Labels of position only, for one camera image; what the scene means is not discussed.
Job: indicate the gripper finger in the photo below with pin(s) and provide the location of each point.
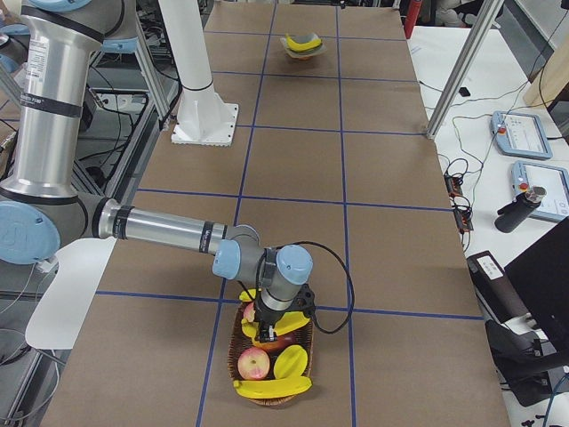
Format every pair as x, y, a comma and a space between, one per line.
267, 333

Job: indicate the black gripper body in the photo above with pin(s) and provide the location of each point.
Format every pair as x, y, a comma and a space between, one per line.
269, 317

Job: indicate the yellow banana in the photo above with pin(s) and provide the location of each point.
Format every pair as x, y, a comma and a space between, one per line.
289, 322
272, 389
247, 295
302, 43

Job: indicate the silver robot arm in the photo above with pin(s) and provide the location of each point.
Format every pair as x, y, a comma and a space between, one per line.
41, 211

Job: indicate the brown wicker basket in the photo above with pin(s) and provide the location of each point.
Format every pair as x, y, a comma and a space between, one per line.
239, 343

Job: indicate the grey orange square plate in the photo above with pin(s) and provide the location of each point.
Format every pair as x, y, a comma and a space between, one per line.
303, 55

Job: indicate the red yellow mango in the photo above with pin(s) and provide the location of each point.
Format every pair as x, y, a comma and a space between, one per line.
281, 343

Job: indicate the pink apple far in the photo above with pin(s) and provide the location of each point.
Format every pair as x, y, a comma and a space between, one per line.
249, 313

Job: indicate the pink apple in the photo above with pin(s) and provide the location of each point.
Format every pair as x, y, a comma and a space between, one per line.
249, 313
253, 364

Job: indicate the pink apple near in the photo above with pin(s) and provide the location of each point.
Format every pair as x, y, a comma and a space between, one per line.
253, 364

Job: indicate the yellow starfruit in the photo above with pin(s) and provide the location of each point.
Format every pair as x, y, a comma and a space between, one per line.
291, 362

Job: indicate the black label printer box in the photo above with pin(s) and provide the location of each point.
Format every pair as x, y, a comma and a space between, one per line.
495, 288

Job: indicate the black monitor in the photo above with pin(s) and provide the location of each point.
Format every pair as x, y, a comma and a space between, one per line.
540, 278

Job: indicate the blue teach pendant far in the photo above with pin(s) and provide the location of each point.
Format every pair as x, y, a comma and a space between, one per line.
520, 135

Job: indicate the blue teach pendant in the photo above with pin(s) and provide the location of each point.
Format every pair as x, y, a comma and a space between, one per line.
520, 135
554, 207

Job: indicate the blue teach pendant near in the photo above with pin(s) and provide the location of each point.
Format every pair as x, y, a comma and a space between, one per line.
554, 207

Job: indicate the aluminium frame post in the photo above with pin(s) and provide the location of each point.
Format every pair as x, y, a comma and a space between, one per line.
476, 37

